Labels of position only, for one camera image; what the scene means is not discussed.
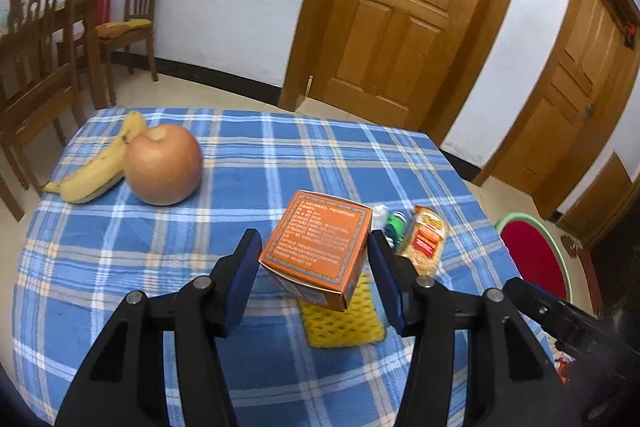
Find small green-capped bottle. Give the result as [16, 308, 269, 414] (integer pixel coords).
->
[372, 204, 412, 250]

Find wooden door with brass handle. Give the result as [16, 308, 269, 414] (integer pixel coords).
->
[282, 0, 533, 144]

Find orange snack packet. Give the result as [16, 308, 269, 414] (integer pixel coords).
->
[397, 205, 449, 276]

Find red round stool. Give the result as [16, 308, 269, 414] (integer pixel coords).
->
[492, 214, 574, 304]

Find flat yellow foam net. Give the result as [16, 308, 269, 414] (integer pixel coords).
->
[298, 273, 387, 349]

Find banana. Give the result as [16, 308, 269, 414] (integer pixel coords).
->
[42, 111, 149, 204]

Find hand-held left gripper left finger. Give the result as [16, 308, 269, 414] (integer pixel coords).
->
[55, 229, 263, 427]

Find orange cardboard box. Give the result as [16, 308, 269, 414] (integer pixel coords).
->
[258, 190, 374, 312]

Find large wooden chair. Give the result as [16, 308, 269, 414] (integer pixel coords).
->
[0, 0, 97, 208]

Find apple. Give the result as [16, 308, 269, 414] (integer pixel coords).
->
[124, 124, 204, 206]

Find red door ornament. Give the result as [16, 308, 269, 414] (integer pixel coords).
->
[619, 14, 639, 48]

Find wooden chair with cushion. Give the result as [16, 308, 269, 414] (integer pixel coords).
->
[97, 0, 174, 84]

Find yellow seat cushion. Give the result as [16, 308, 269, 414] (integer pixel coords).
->
[96, 18, 152, 40]

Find blue plaid tablecloth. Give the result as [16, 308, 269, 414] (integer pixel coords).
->
[12, 107, 563, 427]

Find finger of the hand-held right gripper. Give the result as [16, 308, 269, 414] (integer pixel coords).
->
[502, 279, 568, 333]

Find wooden dining table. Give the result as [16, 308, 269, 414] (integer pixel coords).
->
[50, 0, 118, 110]

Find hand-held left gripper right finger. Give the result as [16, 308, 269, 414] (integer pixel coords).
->
[367, 231, 583, 427]

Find wooden door with dark handle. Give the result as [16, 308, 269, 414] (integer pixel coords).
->
[472, 0, 640, 219]

